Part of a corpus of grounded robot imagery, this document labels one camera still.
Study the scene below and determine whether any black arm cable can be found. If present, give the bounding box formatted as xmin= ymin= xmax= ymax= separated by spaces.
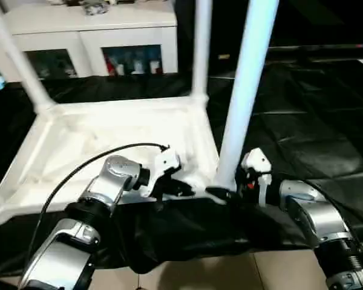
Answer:
xmin=18 ymin=143 xmax=170 ymax=285
xmin=257 ymin=171 xmax=363 ymax=242

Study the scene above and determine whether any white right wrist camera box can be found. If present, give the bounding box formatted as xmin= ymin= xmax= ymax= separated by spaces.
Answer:
xmin=238 ymin=148 xmax=273 ymax=207

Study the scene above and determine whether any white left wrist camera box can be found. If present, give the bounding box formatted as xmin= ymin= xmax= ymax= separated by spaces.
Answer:
xmin=138 ymin=146 xmax=182 ymax=199

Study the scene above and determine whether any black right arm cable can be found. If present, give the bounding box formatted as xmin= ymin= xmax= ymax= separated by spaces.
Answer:
xmin=257 ymin=171 xmax=363 ymax=242

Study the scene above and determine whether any black plastic mat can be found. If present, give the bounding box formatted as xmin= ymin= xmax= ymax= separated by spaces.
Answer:
xmin=0 ymin=60 xmax=363 ymax=276

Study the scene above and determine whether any white sideboard cabinet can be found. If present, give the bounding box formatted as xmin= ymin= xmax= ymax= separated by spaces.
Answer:
xmin=0 ymin=0 xmax=179 ymax=82

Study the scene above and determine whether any grey toy figure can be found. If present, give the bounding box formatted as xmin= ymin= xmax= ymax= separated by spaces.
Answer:
xmin=82 ymin=1 xmax=111 ymax=16

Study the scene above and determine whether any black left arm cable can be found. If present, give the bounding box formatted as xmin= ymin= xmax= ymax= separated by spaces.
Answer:
xmin=18 ymin=143 xmax=170 ymax=285

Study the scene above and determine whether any white plastic table top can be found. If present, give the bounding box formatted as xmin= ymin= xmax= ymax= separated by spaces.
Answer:
xmin=0 ymin=94 xmax=238 ymax=225

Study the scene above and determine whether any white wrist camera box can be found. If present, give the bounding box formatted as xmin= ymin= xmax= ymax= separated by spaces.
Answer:
xmin=138 ymin=146 xmax=182 ymax=199
xmin=238 ymin=148 xmax=273 ymax=207

